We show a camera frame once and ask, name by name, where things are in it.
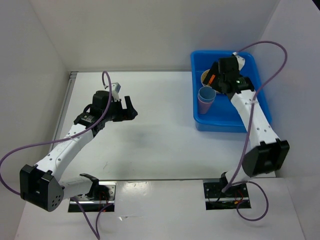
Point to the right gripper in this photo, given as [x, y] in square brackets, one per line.
[214, 70]

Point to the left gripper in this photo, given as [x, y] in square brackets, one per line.
[126, 114]

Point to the green-rimmed bamboo woven plate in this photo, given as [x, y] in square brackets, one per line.
[203, 76]

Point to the blue plastic cup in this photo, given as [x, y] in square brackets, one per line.
[206, 94]

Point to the pink plastic cup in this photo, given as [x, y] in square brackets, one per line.
[204, 104]

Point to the orange round plate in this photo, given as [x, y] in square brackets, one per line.
[211, 80]

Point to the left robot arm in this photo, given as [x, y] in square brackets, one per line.
[41, 184]

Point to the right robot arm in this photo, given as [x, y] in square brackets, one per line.
[268, 151]

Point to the blue plastic bin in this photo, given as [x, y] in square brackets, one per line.
[222, 116]

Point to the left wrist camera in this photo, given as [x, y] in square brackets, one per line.
[115, 89]

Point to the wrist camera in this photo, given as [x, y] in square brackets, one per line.
[115, 89]
[240, 60]

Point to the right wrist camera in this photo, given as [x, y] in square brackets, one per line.
[240, 60]

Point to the aluminium table edge rail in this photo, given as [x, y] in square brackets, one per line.
[63, 111]

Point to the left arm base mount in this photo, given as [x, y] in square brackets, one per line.
[103, 195]

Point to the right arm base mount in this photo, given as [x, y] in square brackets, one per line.
[215, 199]

